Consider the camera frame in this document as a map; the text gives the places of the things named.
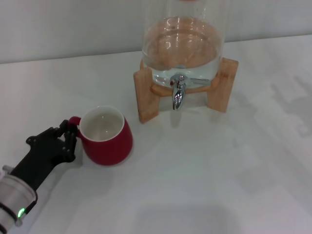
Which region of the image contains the light wooden dispenser stand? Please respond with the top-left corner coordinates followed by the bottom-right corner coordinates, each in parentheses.
top-left (133, 57), bottom-right (239, 122)

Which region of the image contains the clear glass water dispenser jar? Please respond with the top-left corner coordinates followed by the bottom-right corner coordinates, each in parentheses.
top-left (140, 0), bottom-right (231, 87)

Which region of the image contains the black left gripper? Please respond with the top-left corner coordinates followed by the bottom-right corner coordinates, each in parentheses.
top-left (9, 119), bottom-right (77, 193)

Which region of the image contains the red ceramic cup white inside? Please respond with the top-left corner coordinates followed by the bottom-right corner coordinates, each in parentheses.
top-left (68, 105), bottom-right (134, 166)

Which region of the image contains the chrome faucet with lever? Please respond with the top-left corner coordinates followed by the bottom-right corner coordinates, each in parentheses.
top-left (169, 72), bottom-right (211, 111)

